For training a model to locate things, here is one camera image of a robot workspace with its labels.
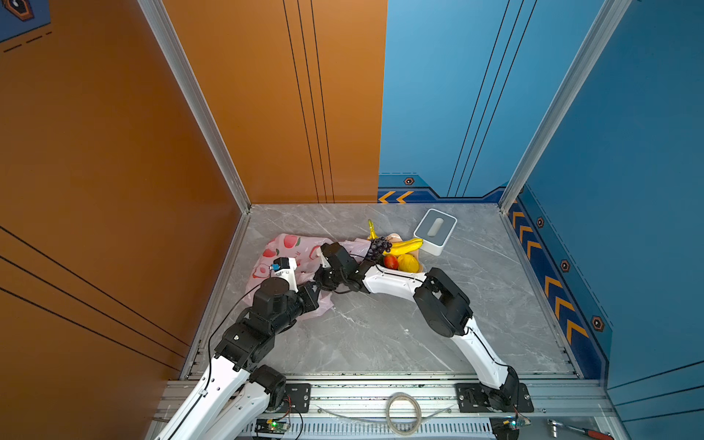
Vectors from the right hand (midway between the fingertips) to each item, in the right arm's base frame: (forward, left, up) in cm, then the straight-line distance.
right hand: (303, 279), depth 89 cm
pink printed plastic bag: (+10, 0, +3) cm, 10 cm away
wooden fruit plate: (+19, -32, -2) cm, 37 cm away
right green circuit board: (-38, -57, -10) cm, 69 cm away
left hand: (-9, -10, +14) cm, 19 cm away
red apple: (+5, -29, +3) cm, 29 cm away
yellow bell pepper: (+6, -35, +1) cm, 35 cm away
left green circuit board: (-38, +4, -9) cm, 40 cm away
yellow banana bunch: (+11, -31, +2) cm, 34 cm away
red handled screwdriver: (-39, -78, -9) cm, 88 cm away
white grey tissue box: (+25, -48, -5) cm, 55 cm away
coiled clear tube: (-36, -30, -9) cm, 48 cm away
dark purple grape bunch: (+10, -25, +5) cm, 27 cm away
